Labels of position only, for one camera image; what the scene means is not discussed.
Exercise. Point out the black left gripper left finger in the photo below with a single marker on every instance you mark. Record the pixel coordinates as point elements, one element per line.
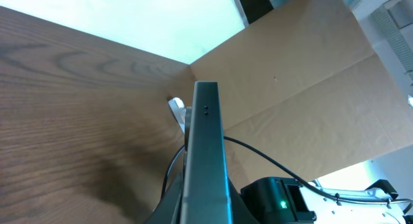
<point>168,209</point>

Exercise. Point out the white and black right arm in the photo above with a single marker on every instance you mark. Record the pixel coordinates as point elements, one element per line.
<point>285,200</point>

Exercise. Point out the cardboard panel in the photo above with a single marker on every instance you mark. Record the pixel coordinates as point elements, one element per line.
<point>304,85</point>

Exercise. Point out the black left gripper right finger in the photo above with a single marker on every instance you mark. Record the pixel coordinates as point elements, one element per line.
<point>240,212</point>

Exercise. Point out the Samsung Galaxy smartphone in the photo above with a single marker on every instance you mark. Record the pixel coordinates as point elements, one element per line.
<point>206,197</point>

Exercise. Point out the white power strip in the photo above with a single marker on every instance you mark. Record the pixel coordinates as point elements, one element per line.
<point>178,109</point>

